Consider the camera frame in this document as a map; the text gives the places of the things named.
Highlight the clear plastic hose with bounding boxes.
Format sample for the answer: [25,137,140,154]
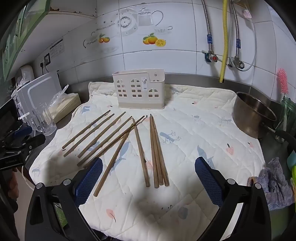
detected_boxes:
[240,7,258,71]

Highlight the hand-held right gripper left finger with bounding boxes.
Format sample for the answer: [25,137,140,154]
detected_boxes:
[25,157,103,241]

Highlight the wooden chopstick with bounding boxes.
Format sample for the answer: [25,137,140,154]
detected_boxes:
[84,115,145,169]
[152,116,170,187]
[149,115,159,188]
[132,118,151,187]
[77,116,133,167]
[78,112,126,158]
[151,114,164,186]
[63,113,115,157]
[93,123,134,197]
[62,110,111,149]

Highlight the pink bottle brush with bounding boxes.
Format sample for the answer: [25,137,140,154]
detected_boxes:
[277,68,289,96]

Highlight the cream plastic utensil holder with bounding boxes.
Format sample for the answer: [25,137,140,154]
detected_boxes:
[112,69,165,109]

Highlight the yellow corrugated hose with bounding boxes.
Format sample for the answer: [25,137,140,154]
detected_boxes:
[219,0,229,83]

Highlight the teapot wall sticker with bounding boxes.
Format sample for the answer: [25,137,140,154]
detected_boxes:
[117,6,174,35]

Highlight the green translucent container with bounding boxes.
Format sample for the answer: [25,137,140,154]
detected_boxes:
[275,95,296,142]

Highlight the clear plastic bag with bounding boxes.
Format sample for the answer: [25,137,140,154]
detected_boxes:
[50,85,70,109]

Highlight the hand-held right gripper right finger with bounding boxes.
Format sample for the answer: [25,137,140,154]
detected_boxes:
[195,157,271,241]

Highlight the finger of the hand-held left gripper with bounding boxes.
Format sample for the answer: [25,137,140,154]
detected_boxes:
[11,126,33,140]
[22,134,46,151]

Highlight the stainless steel pot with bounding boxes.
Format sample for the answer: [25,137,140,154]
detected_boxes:
[232,91,277,139]

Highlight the teal plastic bowl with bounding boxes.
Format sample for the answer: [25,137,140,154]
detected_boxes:
[287,151,296,169]

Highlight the clear glass mug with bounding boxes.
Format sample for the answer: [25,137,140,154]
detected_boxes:
[30,102,57,136]

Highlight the white countertop appliance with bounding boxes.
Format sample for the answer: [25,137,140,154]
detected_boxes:
[11,71,63,121]

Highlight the green wall cabinet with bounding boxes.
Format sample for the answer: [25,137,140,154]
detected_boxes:
[0,0,52,81]

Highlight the grey knitted cloth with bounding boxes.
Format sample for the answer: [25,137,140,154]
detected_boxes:
[247,158,295,210]

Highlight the metal valve with red handle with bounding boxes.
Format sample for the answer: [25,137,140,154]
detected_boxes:
[202,50,219,63]

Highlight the orange fruit wall sticker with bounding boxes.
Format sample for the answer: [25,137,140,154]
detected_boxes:
[142,33,167,47]

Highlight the metal angle valve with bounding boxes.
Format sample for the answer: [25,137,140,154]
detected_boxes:
[228,56,245,69]

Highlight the white wall label sticker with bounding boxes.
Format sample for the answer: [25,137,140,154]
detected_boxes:
[49,38,64,58]

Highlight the cream quilted printed mat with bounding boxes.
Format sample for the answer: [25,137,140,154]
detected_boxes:
[22,81,266,241]

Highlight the white soap dispenser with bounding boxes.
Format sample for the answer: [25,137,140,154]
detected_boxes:
[18,65,35,81]

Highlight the braided metal hose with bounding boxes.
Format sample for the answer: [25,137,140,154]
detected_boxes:
[230,0,241,58]
[201,0,213,55]

